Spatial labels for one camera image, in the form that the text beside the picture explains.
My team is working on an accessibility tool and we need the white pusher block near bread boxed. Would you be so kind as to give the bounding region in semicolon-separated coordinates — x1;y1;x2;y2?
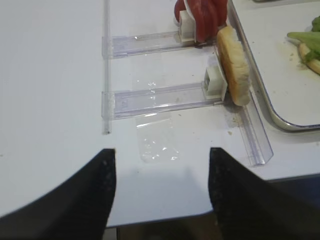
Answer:
204;64;228;102

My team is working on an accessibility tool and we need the clear track rail near bread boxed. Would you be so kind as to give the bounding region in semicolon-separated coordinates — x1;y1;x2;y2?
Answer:
109;82;213;120

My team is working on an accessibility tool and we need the clear adhesive tape piece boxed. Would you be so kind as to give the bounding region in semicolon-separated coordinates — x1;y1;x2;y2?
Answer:
135;112;180;164

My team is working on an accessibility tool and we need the bun half on tray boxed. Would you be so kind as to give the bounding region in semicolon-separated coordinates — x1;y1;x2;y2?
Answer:
298;43;320;75

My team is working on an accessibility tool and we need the clear track rail near tomato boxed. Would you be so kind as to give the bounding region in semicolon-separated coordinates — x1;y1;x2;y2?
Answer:
102;31;196;59

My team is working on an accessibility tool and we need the green lettuce leaf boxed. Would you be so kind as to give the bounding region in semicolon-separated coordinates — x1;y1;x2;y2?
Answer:
287;16;320;63

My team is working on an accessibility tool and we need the red tomato slices stack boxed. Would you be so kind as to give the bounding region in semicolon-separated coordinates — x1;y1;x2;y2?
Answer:
186;0;228;44

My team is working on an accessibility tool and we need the metal baking tray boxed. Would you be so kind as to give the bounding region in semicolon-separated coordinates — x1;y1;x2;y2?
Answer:
229;0;320;131

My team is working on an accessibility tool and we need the white pusher block near tomato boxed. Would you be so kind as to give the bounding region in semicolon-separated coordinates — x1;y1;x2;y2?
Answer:
179;10;196;42

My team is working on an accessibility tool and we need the clear left back rod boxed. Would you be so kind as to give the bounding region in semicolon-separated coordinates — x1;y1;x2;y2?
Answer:
101;0;112;135

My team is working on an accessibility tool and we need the upright bun half slice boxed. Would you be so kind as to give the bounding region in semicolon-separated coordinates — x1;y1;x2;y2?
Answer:
216;25;250;107

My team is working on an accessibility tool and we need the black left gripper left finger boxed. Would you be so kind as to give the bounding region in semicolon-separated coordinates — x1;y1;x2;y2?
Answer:
0;149;117;240

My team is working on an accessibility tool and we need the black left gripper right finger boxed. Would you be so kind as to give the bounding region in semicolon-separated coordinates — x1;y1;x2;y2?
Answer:
208;147;320;240

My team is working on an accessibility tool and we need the clear left front rail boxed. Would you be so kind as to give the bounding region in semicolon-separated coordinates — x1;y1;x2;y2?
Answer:
213;44;274;167

